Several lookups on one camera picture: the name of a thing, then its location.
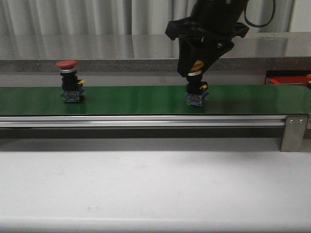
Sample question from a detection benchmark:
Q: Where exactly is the grey pleated curtain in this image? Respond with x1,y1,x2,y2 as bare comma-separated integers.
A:
0,0,294,36

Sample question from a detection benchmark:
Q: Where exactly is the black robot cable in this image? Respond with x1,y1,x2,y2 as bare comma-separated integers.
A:
243,0,276,28

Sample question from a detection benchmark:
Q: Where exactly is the steel conveyor support bracket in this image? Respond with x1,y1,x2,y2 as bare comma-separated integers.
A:
280,115,308,152

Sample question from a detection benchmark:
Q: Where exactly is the green conveyor belt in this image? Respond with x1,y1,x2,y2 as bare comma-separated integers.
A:
0,85,311,116

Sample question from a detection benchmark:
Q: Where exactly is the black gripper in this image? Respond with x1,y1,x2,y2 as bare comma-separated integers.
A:
165,0,249,77

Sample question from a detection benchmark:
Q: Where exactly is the red plastic tray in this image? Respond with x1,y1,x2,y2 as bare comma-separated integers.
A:
269,76,308,85

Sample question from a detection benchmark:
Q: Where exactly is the grey stone counter slab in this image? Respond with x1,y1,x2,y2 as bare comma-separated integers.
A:
209,32,311,71
0,35,179,73

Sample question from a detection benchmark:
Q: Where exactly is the aluminium conveyor side rail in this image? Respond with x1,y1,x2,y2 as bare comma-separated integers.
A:
0,115,286,128

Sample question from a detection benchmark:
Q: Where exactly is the grey stone counter slab right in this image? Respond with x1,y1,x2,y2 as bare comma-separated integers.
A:
209,32,311,71

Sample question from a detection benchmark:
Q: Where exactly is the grey stone counter slab left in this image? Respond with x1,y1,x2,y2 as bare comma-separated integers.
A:
0,35,179,73

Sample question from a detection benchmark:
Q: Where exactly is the red mushroom push button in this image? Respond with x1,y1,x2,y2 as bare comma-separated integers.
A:
306,74,311,89
55,60,85,103

